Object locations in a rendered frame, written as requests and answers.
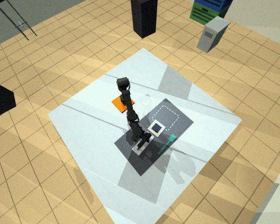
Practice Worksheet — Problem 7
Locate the cream square tile with dark blue center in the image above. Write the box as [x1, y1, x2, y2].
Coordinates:
[148, 120, 166, 137]

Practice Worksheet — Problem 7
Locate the teal small trowel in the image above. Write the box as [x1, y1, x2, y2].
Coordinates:
[158, 134, 176, 155]

